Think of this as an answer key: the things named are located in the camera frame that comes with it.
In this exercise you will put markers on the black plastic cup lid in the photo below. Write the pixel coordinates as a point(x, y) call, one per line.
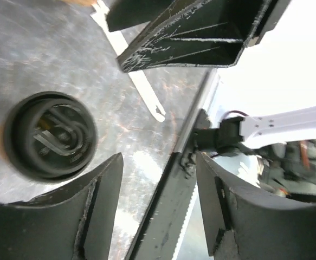
point(49, 137)

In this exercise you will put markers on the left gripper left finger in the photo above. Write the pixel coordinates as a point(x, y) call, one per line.
point(74, 221)

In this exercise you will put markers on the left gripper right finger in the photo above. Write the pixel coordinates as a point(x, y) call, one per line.
point(242, 221)

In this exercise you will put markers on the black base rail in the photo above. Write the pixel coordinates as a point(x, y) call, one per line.
point(160, 228)

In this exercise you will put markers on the white wrapped straw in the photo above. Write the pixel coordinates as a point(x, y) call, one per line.
point(139, 79)

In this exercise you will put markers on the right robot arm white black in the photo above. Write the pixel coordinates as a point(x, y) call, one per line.
point(265, 51)

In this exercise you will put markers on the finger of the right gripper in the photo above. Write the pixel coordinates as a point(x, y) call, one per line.
point(126, 14)
point(196, 34)

